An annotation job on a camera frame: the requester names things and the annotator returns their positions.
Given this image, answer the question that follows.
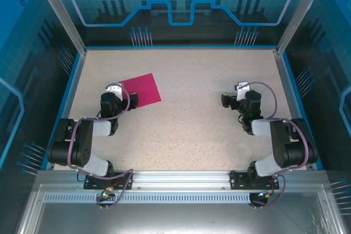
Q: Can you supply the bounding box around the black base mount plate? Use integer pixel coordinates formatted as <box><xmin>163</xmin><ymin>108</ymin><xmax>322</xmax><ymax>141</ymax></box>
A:
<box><xmin>229</xmin><ymin>170</ymin><xmax>280</xmax><ymax>190</ymax></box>
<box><xmin>83</xmin><ymin>172</ymin><xmax>134</xmax><ymax>190</ymax></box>

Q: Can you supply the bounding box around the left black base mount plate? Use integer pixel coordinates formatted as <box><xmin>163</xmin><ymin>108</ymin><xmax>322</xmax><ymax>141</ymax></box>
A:
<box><xmin>83</xmin><ymin>172</ymin><xmax>134</xmax><ymax>190</ymax></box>

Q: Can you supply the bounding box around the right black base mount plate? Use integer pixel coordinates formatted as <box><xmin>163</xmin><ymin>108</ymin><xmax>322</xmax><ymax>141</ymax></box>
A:
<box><xmin>229</xmin><ymin>170</ymin><xmax>280</xmax><ymax>190</ymax></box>

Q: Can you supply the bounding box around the aluminium side rail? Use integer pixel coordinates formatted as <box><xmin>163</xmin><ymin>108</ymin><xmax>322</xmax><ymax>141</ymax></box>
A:
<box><xmin>274</xmin><ymin>49</ymin><xmax>315</xmax><ymax>169</ymax></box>

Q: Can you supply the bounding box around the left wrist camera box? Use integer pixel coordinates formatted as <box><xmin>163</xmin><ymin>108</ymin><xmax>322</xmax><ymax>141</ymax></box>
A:
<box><xmin>105</xmin><ymin>82</ymin><xmax>123</xmax><ymax>100</ymax></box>

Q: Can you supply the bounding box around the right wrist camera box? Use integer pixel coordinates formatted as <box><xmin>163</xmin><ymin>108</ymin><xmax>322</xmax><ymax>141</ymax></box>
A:
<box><xmin>235</xmin><ymin>81</ymin><xmax>250</xmax><ymax>102</ymax></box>

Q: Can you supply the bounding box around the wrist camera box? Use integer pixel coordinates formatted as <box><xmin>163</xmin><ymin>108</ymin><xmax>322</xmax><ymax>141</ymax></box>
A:
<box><xmin>105</xmin><ymin>82</ymin><xmax>123</xmax><ymax>100</ymax></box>
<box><xmin>235</xmin><ymin>81</ymin><xmax>250</xmax><ymax>102</ymax></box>

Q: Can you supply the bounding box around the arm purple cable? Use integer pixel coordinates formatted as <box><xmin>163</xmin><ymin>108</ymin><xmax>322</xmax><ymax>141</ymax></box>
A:
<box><xmin>67</xmin><ymin>82</ymin><xmax>135</xmax><ymax>209</ymax></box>
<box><xmin>237</xmin><ymin>81</ymin><xmax>309</xmax><ymax>209</ymax></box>

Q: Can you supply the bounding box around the slotted grey cable duct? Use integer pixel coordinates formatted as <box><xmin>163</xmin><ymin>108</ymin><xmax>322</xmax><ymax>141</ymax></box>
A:
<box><xmin>43</xmin><ymin>193</ymin><xmax>254</xmax><ymax>204</ymax></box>

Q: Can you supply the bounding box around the aluminium frame post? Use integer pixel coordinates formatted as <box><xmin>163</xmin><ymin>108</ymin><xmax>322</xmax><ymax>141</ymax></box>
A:
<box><xmin>275</xmin><ymin>0</ymin><xmax>331</xmax><ymax>55</ymax></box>
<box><xmin>30</xmin><ymin>0</ymin><xmax>88</xmax><ymax>55</ymax></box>

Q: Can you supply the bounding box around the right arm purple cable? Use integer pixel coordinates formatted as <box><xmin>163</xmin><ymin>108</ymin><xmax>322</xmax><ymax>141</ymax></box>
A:
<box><xmin>237</xmin><ymin>81</ymin><xmax>309</xmax><ymax>209</ymax></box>

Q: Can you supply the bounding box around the blue table edge strip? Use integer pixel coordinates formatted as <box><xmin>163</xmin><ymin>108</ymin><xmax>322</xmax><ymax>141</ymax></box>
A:
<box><xmin>40</xmin><ymin>52</ymin><xmax>84</xmax><ymax>170</ymax></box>
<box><xmin>282</xmin><ymin>52</ymin><xmax>324</xmax><ymax>170</ymax></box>

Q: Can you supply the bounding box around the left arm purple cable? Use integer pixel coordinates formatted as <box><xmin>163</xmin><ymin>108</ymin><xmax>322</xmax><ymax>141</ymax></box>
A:
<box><xmin>67</xmin><ymin>82</ymin><xmax>135</xmax><ymax>209</ymax></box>

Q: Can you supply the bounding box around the pink square paper sheet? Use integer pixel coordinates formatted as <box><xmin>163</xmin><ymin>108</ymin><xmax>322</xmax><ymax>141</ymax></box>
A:
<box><xmin>118</xmin><ymin>73</ymin><xmax>162</xmax><ymax>109</ymax></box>

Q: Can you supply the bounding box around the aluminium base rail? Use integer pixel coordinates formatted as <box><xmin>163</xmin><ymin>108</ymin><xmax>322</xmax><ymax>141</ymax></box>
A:
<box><xmin>37</xmin><ymin>170</ymin><xmax>329</xmax><ymax>191</ymax></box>

